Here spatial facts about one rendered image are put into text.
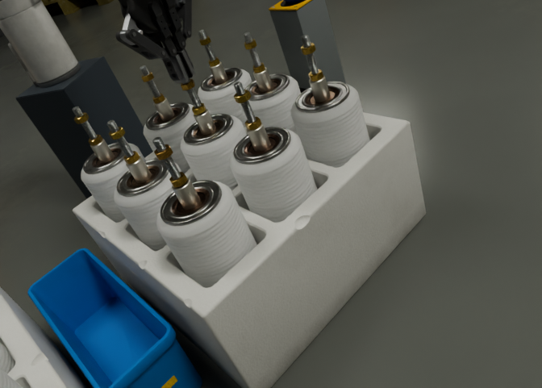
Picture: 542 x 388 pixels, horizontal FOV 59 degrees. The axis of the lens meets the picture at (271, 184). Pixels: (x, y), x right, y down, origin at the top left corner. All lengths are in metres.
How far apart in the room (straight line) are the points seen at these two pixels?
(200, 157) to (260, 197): 0.12
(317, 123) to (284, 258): 0.18
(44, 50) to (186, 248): 0.60
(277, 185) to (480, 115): 0.55
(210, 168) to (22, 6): 0.51
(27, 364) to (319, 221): 0.37
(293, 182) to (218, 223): 0.11
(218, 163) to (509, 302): 0.42
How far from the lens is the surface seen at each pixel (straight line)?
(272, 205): 0.60
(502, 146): 0.94
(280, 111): 0.72
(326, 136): 0.64
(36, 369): 0.62
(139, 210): 0.64
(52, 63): 1.05
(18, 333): 0.68
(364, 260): 0.71
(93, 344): 0.87
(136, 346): 0.81
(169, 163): 0.53
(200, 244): 0.54
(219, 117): 0.71
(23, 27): 1.04
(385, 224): 0.72
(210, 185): 0.57
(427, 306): 0.69
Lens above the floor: 0.55
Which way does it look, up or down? 34 degrees down
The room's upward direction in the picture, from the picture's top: 22 degrees counter-clockwise
